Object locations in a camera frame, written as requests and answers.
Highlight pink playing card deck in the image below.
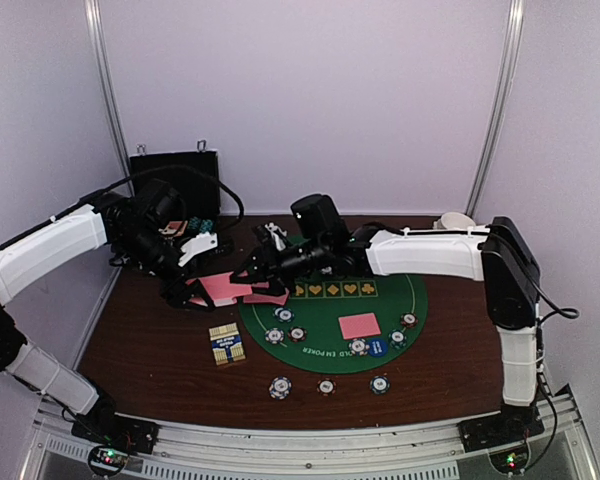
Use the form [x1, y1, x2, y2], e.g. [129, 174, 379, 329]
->
[189, 272, 252, 307]

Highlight teal chip row in case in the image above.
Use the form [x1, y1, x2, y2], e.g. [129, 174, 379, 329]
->
[192, 218, 216, 234]

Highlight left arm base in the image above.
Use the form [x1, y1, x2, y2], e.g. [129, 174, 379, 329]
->
[71, 416, 159, 454]

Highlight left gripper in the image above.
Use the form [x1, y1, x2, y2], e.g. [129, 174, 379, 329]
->
[116, 225, 215, 311]

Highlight green blue chip stack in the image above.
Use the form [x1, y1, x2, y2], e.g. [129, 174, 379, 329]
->
[369, 376, 391, 395]

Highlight blue round button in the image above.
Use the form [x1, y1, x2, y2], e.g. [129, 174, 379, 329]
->
[368, 338, 388, 358]

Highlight black poker case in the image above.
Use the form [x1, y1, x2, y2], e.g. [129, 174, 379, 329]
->
[129, 150, 221, 222]

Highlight round green poker mat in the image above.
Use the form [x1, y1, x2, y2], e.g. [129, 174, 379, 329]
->
[239, 273, 429, 375]

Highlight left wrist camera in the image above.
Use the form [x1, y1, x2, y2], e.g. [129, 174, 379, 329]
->
[135, 179, 187, 229]

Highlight brown chip stack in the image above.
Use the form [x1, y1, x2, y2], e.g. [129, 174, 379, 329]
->
[317, 378, 336, 396]

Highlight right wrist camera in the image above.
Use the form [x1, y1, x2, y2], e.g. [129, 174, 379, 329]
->
[291, 193, 349, 245]

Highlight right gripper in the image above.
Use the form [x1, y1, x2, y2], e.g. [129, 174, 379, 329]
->
[230, 237, 329, 297]

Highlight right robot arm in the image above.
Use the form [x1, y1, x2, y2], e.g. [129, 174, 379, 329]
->
[254, 217, 549, 442]

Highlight single dealt pink card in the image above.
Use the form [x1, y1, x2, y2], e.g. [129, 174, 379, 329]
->
[242, 294, 286, 305]

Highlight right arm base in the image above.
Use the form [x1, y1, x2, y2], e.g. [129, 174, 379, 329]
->
[458, 413, 545, 453]

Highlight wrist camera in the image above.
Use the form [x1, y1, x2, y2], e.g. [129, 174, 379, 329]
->
[135, 179, 187, 229]
[291, 193, 349, 245]

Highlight white bowl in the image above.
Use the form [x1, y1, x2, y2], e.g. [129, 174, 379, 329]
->
[433, 211, 476, 231]

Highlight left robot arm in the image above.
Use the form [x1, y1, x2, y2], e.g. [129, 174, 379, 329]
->
[0, 182, 215, 444]

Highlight blue white chips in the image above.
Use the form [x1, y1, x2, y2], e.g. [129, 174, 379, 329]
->
[348, 338, 370, 356]
[264, 328, 286, 345]

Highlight clear card box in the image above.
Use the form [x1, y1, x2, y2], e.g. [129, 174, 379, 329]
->
[209, 323, 246, 366]

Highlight blue white chip stack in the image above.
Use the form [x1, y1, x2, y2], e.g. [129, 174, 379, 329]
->
[269, 376, 292, 400]

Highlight red card deck in case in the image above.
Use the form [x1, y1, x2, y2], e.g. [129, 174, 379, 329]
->
[161, 221, 188, 237]

